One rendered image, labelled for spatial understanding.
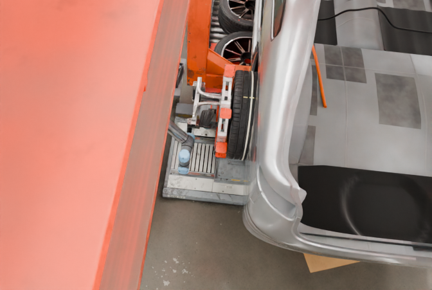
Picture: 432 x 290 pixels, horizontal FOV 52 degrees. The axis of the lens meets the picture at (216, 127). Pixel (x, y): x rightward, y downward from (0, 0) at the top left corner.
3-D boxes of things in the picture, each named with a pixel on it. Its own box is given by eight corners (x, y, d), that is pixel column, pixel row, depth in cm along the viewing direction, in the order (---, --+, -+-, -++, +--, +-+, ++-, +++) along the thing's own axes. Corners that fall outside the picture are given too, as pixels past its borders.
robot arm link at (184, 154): (180, 143, 292) (180, 151, 301) (177, 157, 286) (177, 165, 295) (192, 145, 292) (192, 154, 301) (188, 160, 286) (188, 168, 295)
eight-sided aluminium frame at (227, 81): (222, 163, 334) (228, 123, 289) (213, 162, 334) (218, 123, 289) (227, 105, 364) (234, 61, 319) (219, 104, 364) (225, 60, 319)
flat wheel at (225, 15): (209, 4, 473) (211, -14, 453) (266, -5, 488) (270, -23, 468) (229, 49, 440) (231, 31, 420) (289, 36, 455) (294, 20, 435)
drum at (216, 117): (227, 126, 329) (228, 116, 317) (198, 123, 328) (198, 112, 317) (228, 111, 336) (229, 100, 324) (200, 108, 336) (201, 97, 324)
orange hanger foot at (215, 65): (265, 94, 380) (271, 68, 351) (204, 87, 380) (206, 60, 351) (265, 79, 389) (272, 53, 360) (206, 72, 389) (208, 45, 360)
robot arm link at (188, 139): (139, 99, 279) (187, 139, 308) (134, 113, 273) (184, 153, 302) (152, 94, 272) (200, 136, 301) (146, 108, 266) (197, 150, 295)
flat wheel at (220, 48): (288, 95, 413) (293, 79, 393) (219, 104, 402) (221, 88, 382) (269, 44, 447) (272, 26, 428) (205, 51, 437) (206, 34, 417)
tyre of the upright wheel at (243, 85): (260, 171, 299) (272, 73, 289) (226, 167, 298) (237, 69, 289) (253, 152, 364) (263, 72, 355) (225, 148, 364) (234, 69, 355)
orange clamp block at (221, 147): (226, 147, 315) (225, 158, 310) (215, 146, 315) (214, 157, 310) (227, 142, 309) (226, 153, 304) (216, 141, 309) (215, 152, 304)
